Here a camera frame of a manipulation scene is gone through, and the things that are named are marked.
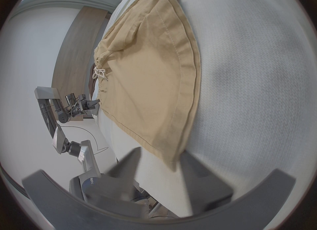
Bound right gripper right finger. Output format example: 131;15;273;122
179;150;234;212

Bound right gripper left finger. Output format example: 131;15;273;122
84;147;150;208

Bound tan shorts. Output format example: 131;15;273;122
92;0;202;173

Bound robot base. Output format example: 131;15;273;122
67;139;159;218

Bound bed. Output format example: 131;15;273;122
52;0;317;218

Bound brown garment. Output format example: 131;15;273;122
89;64;97;93

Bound black cable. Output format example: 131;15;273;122
61;126;109;156

